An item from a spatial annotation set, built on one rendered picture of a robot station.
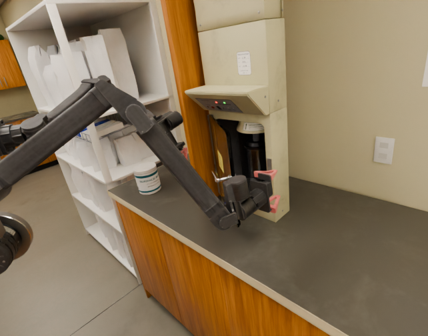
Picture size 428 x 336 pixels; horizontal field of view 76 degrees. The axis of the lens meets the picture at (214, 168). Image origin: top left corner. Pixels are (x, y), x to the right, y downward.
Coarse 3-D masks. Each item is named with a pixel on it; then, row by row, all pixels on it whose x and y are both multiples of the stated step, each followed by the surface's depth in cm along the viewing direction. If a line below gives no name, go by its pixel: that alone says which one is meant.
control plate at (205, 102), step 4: (200, 100) 109; (204, 100) 107; (208, 100) 106; (212, 100) 104; (216, 100) 102; (220, 100) 101; (224, 100) 99; (228, 100) 98; (204, 104) 112; (208, 104) 110; (212, 104) 108; (216, 104) 106; (220, 104) 104; (224, 104) 103; (228, 104) 101; (232, 104) 99; (208, 108) 114; (212, 108) 112; (216, 108) 110; (236, 108) 101; (240, 112) 103
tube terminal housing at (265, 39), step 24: (240, 24) 93; (264, 24) 87; (216, 48) 104; (240, 48) 97; (264, 48) 90; (216, 72) 109; (264, 72) 93; (240, 120) 110; (264, 120) 101; (288, 168) 115; (288, 192) 120; (264, 216) 121
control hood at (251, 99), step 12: (192, 96) 109; (204, 96) 104; (216, 96) 99; (228, 96) 94; (240, 96) 90; (252, 96) 89; (264, 96) 94; (204, 108) 116; (240, 108) 100; (252, 108) 96; (264, 108) 95
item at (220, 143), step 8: (216, 128) 108; (224, 128) 97; (216, 136) 111; (224, 136) 96; (216, 144) 115; (224, 144) 99; (216, 152) 120; (224, 152) 102; (216, 160) 124; (224, 160) 106; (224, 168) 109; (232, 168) 98; (224, 176) 113; (232, 176) 99; (224, 200) 126
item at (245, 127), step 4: (240, 124) 115; (244, 124) 112; (248, 124) 111; (252, 124) 110; (256, 124) 110; (260, 124) 110; (240, 128) 114; (244, 128) 112; (248, 128) 111; (252, 128) 110; (256, 128) 110; (260, 128) 110; (240, 132) 114; (244, 132) 112; (248, 132) 111; (252, 132) 110; (256, 132) 110; (260, 132) 110; (264, 132) 110
